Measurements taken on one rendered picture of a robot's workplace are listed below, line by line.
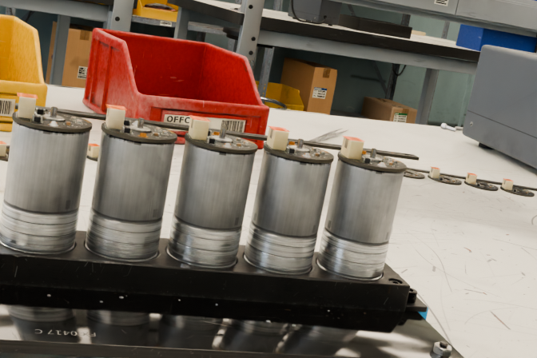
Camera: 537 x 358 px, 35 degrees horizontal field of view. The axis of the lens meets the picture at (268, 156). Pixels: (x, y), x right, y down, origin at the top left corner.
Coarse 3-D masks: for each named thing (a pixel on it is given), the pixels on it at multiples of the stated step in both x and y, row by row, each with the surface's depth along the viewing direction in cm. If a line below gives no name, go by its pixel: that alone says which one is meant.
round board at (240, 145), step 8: (208, 136) 29; (232, 136) 30; (200, 144) 28; (208, 144) 28; (216, 144) 28; (224, 144) 28; (232, 144) 28; (240, 144) 28; (248, 144) 29; (232, 152) 28; (240, 152) 28; (248, 152) 28
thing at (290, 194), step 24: (264, 168) 29; (288, 168) 29; (312, 168) 29; (264, 192) 29; (288, 192) 29; (312, 192) 29; (264, 216) 29; (288, 216) 29; (312, 216) 29; (264, 240) 29; (288, 240) 29; (312, 240) 30; (264, 264) 29; (288, 264) 29
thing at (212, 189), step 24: (192, 144) 28; (192, 168) 28; (216, 168) 28; (240, 168) 28; (192, 192) 28; (216, 192) 28; (240, 192) 28; (192, 216) 28; (216, 216) 28; (240, 216) 29; (192, 240) 28; (216, 240) 28; (192, 264) 28; (216, 264) 29
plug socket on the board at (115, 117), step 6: (108, 108) 28; (114, 108) 27; (120, 108) 28; (108, 114) 27; (114, 114) 27; (120, 114) 27; (108, 120) 27; (114, 120) 27; (120, 120) 27; (108, 126) 27; (114, 126) 27; (120, 126) 27; (126, 126) 28
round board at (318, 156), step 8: (264, 144) 30; (296, 144) 31; (272, 152) 29; (280, 152) 29; (288, 152) 29; (296, 152) 29; (312, 152) 30; (320, 152) 30; (296, 160) 28; (304, 160) 28; (312, 160) 28; (320, 160) 29; (328, 160) 29
